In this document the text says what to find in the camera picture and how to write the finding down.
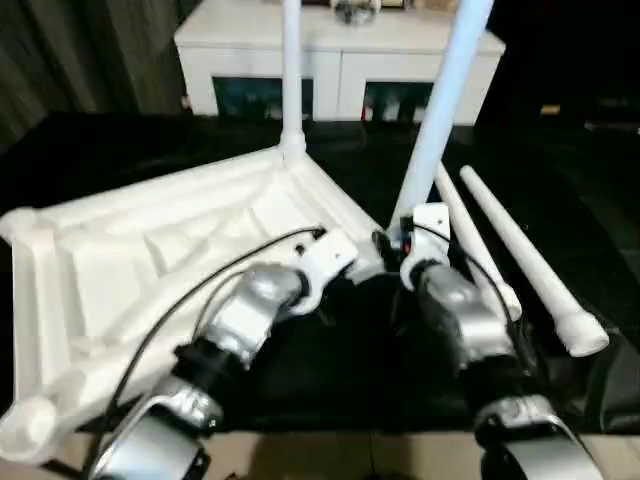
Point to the white plastic table leg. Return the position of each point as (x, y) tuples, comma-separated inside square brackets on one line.
[(445, 100), (465, 220), (292, 75), (525, 260)]

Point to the white plastic table top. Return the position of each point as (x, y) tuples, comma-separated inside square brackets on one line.
[(125, 235)]

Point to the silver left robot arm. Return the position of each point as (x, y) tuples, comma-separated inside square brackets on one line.
[(235, 320)]

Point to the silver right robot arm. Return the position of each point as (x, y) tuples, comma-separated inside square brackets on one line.
[(475, 320)]

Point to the black mat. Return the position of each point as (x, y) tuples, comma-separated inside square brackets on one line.
[(325, 360)]

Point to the small white figurine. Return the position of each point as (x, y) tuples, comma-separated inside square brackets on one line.
[(390, 108)]

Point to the small yellow label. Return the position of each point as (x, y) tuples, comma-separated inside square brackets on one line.
[(551, 108)]

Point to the dark object on cabinet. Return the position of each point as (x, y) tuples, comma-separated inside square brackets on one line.
[(352, 12)]

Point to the white cabinet with glass doors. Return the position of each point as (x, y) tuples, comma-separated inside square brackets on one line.
[(240, 55)]

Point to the black horizontal bar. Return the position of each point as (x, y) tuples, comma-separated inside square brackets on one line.
[(615, 125)]

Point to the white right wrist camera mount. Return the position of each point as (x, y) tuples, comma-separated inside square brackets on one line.
[(430, 225)]

